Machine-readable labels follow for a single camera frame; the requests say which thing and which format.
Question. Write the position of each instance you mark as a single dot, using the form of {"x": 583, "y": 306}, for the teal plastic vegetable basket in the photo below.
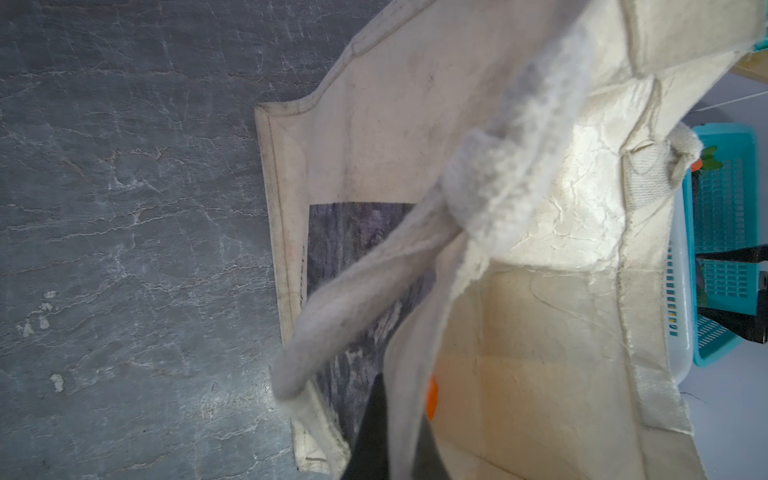
{"x": 722, "y": 205}

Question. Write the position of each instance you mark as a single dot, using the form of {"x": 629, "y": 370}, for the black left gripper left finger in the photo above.
{"x": 369, "y": 459}

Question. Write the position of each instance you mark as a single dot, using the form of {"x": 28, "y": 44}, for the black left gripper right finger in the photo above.
{"x": 428, "y": 464}

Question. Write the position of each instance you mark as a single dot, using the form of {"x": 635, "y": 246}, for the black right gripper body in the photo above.
{"x": 734, "y": 291}

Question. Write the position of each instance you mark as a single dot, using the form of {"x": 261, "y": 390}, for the cream canvas grocery bag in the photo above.
{"x": 483, "y": 191}

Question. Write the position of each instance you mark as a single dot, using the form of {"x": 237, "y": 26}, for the orange fruit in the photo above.
{"x": 432, "y": 397}

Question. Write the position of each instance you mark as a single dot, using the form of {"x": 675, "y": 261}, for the white plastic fruit basket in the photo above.
{"x": 678, "y": 294}

